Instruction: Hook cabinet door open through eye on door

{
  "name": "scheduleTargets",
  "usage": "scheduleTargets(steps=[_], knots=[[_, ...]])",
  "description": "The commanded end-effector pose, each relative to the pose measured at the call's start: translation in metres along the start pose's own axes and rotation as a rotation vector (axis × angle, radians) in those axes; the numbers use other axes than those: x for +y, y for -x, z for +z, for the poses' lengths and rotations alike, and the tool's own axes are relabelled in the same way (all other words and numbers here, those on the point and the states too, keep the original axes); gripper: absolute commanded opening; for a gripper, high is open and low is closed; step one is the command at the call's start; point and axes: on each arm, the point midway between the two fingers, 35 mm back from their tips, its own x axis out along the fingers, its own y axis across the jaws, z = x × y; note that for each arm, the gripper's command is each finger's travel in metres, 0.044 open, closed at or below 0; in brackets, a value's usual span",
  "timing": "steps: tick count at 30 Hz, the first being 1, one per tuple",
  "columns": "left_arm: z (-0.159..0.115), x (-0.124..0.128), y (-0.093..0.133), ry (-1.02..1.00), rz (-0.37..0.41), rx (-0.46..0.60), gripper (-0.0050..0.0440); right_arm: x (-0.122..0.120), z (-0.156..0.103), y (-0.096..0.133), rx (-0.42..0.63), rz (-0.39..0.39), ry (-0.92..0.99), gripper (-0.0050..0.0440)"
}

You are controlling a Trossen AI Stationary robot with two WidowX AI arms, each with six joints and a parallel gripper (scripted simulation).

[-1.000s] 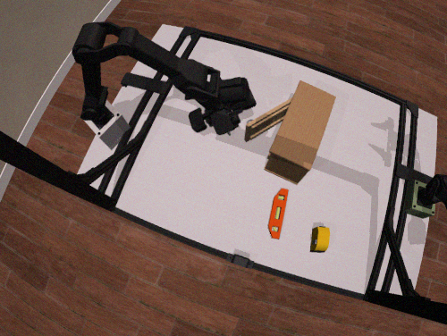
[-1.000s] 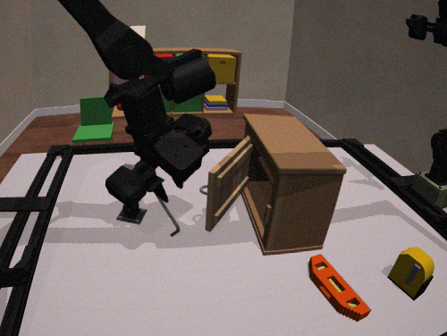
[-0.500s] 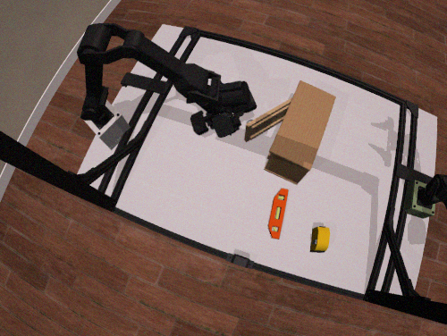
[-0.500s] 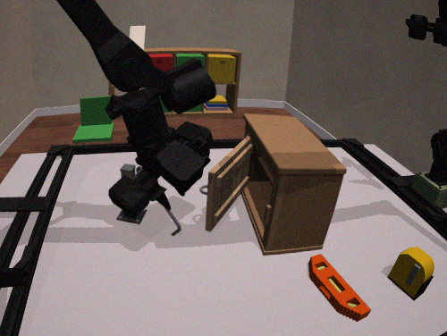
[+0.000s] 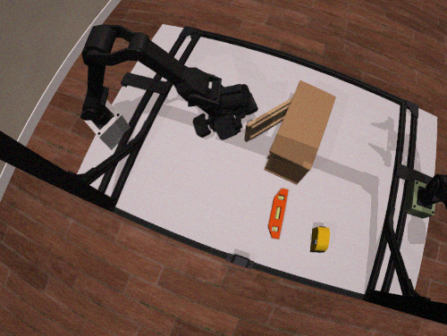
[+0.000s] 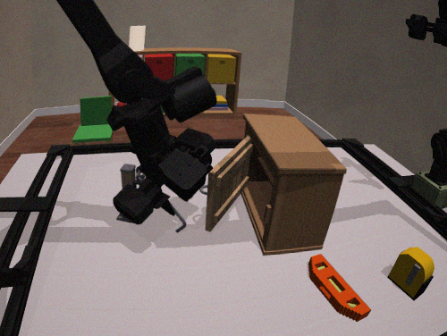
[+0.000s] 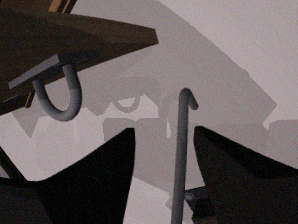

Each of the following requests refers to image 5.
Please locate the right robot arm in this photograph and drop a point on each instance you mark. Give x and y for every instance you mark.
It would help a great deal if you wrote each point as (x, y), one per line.
(436, 189)

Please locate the brown wooden cabinet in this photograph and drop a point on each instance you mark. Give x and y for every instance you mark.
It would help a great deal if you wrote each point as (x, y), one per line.
(299, 136)

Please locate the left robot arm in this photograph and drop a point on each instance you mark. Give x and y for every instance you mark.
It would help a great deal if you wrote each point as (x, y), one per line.
(190, 82)

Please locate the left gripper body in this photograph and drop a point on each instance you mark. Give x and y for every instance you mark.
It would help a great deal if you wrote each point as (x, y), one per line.
(200, 122)

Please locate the orange torpedo level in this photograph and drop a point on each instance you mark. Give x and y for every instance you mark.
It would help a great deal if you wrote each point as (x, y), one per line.
(277, 203)

